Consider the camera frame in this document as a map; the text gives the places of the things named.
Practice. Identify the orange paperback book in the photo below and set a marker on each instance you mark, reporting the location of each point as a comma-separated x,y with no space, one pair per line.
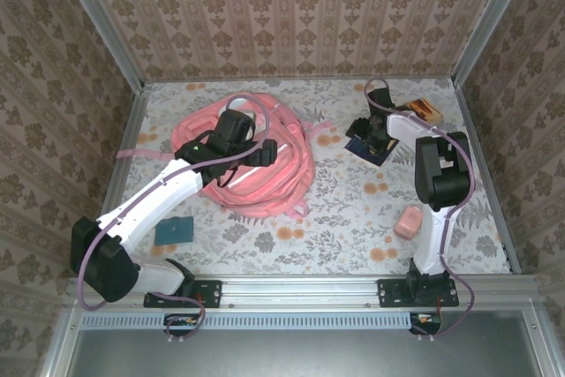
424,110

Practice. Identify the floral tablecloth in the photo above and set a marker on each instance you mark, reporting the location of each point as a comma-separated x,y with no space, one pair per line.
344,236

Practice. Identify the black wiring connector box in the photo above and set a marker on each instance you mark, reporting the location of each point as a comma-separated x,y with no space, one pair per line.
424,318
181,319

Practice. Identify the grey metal panel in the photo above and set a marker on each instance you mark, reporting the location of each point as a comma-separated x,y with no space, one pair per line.
300,355

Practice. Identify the teal leather wallet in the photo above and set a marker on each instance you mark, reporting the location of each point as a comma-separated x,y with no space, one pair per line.
174,231

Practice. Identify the aluminium frame post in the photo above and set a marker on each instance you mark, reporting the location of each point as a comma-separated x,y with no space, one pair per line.
491,19
101,19

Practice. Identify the pink student backpack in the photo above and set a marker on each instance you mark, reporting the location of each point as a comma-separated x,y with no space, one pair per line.
273,183

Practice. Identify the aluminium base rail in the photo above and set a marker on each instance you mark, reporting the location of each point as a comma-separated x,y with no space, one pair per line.
300,291

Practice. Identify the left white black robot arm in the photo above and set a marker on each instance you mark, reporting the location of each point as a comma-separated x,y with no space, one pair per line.
150,200

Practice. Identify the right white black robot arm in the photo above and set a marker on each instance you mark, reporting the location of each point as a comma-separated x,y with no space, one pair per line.
434,236

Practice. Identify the pink pencil case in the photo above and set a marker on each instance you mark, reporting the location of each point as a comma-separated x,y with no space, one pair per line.
408,223

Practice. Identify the aluminium side rail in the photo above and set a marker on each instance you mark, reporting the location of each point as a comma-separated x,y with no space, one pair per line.
127,130
487,174

